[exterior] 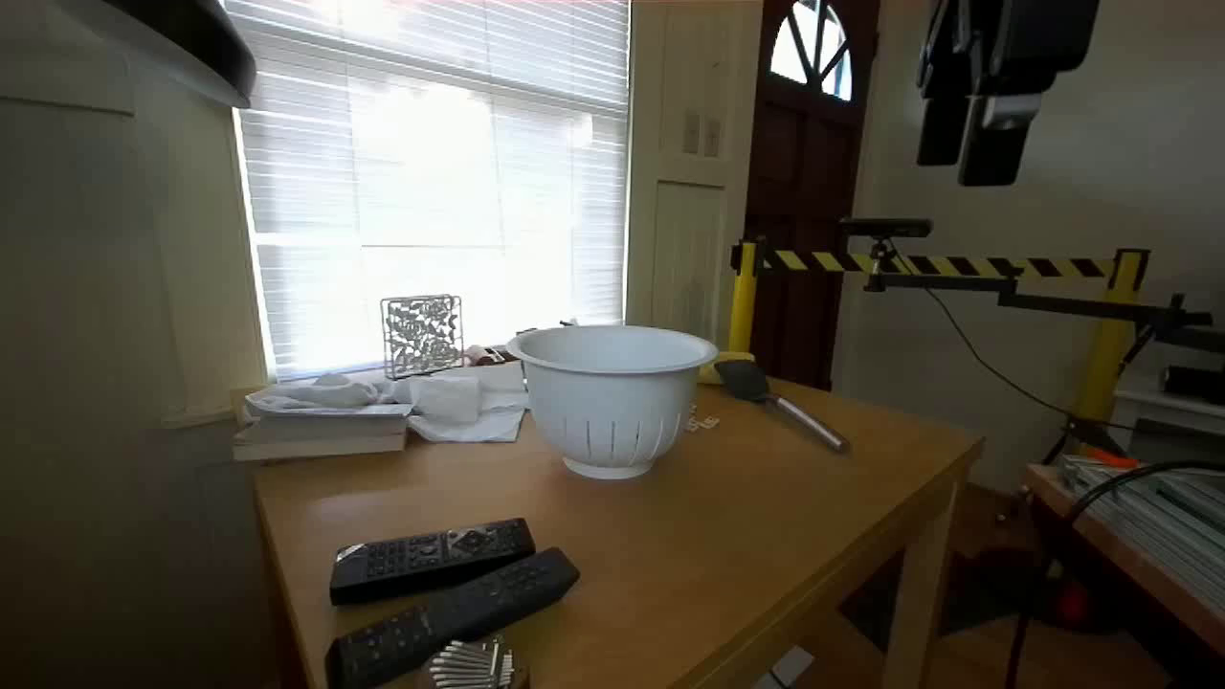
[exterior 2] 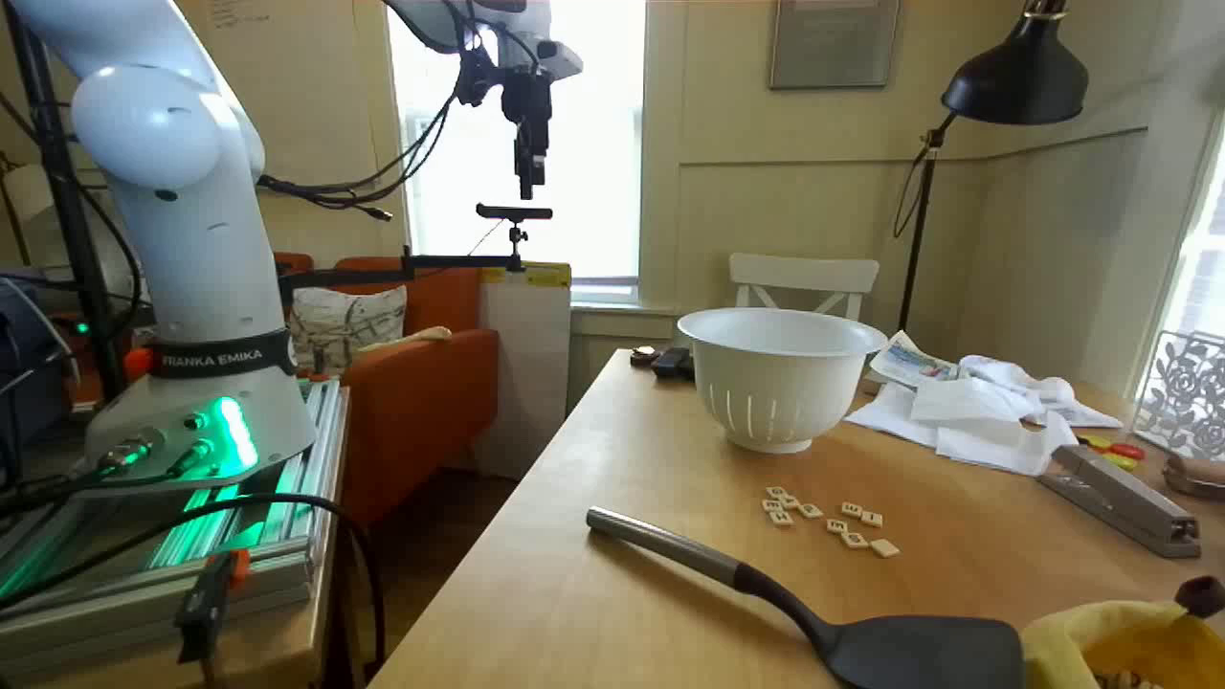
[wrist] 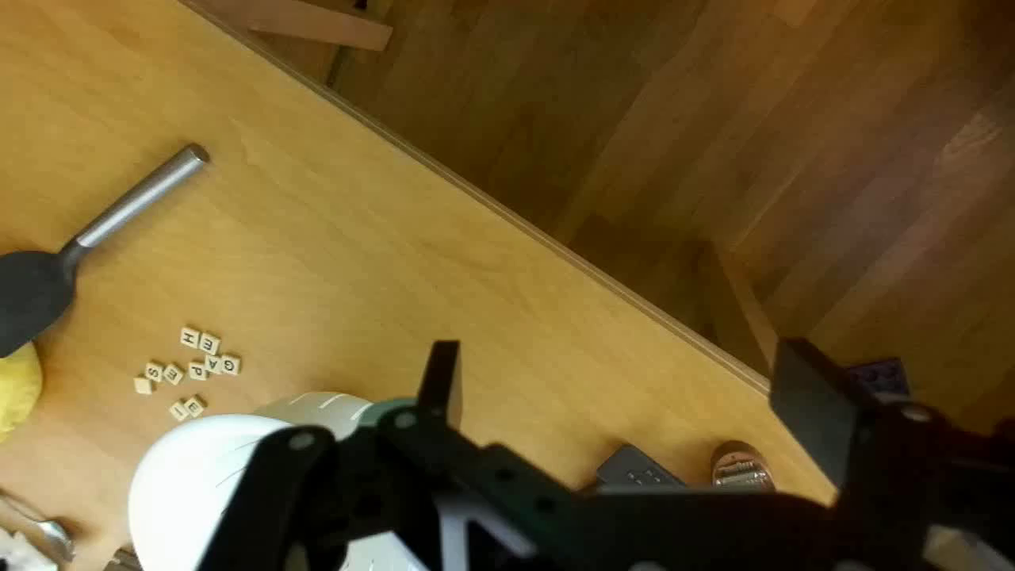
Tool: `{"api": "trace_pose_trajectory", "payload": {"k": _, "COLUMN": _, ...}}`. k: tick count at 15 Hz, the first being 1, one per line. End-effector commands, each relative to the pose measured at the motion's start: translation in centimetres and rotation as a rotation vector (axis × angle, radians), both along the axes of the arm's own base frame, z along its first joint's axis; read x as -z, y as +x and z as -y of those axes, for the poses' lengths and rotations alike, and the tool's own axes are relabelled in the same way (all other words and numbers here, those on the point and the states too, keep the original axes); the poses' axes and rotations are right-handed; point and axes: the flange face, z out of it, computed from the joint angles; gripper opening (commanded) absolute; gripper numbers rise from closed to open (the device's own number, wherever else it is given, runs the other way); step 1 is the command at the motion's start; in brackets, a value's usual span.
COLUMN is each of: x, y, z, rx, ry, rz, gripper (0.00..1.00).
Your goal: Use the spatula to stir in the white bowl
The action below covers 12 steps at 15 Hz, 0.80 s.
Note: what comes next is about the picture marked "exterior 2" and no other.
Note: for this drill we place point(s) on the small white letter tile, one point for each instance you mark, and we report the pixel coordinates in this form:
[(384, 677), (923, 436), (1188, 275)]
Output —
[(864, 515), (807, 510), (854, 543), (777, 493), (887, 550), (835, 526), (775, 515)]

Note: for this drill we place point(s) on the long grey metal bar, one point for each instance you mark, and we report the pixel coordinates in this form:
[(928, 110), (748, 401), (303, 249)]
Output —
[(1123, 503)]

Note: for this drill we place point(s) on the grey framed wall picture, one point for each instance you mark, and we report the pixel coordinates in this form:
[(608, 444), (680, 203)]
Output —
[(835, 41)]

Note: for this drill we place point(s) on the red yellow small tool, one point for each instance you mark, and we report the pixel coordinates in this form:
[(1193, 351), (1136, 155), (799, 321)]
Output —
[(1117, 450)]

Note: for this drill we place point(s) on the short black remote control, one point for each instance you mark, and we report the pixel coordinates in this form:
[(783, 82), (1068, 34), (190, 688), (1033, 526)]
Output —
[(677, 373)]

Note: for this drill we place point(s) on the orange black clamp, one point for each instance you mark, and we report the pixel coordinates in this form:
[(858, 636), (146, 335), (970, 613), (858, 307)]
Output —
[(211, 605)]

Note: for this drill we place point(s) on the white wooden chair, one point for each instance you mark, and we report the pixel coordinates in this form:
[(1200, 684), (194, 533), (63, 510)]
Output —
[(807, 268)]

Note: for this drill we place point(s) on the white panel with yellow edge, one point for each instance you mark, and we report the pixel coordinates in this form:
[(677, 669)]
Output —
[(527, 369)]

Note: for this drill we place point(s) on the black stand pole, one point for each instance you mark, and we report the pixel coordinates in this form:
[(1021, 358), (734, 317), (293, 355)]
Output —
[(76, 256)]

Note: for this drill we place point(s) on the aluminium robot base stand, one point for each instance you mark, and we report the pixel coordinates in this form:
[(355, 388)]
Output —
[(127, 589)]

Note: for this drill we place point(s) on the round silver metal trinket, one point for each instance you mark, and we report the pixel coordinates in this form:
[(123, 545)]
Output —
[(646, 358)]

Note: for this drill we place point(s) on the orange armchair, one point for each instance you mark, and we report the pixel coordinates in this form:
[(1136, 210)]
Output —
[(424, 395)]

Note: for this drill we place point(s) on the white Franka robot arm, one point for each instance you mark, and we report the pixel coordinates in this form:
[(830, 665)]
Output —
[(194, 256)]

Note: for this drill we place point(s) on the folded printed newspaper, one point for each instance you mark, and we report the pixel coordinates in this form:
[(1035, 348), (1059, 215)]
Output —
[(915, 363)]

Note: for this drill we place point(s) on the white colander bowl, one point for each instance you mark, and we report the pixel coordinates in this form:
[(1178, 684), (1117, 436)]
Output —
[(777, 386)]

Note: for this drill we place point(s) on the white lattice decorative box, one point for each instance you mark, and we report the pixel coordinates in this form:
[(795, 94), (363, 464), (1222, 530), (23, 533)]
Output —
[(1186, 395)]

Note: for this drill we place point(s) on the black horizontal rail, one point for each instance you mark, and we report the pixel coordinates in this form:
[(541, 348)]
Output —
[(384, 268)]

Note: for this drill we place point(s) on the patterned white pillow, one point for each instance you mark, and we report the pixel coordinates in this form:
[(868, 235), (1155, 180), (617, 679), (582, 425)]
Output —
[(344, 330)]

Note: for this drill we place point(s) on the black camera on mount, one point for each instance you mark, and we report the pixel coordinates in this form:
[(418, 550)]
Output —
[(515, 214)]

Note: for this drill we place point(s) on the long black remote control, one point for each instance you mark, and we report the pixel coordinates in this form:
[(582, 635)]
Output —
[(672, 355)]

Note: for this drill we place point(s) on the brown small object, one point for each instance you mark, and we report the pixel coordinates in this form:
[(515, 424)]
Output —
[(1195, 479)]

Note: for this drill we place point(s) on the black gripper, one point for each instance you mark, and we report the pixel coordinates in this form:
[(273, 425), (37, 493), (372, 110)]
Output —
[(530, 110)]

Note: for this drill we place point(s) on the white crumpled cloth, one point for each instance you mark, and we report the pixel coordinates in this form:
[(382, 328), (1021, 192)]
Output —
[(980, 415)]

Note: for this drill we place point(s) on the black desk lamp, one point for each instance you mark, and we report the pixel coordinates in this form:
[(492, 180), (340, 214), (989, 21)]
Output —
[(1021, 82)]

